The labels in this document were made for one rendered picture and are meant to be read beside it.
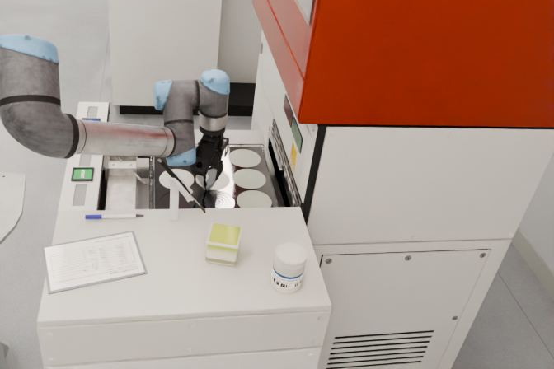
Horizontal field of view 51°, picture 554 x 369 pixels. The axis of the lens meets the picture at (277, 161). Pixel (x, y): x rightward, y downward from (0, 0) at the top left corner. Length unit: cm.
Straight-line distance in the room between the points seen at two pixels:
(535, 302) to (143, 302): 216
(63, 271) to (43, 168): 201
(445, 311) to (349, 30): 111
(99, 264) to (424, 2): 93
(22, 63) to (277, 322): 76
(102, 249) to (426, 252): 96
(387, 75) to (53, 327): 92
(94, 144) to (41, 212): 178
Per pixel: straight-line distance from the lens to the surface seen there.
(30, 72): 125
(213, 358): 142
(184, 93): 149
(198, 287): 134
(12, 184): 189
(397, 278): 189
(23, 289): 271
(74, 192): 161
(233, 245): 134
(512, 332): 288
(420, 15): 138
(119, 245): 143
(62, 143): 126
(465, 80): 152
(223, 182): 174
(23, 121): 124
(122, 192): 172
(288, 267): 128
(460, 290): 204
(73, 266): 139
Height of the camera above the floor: 195
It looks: 34 degrees down
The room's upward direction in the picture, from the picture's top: 9 degrees clockwise
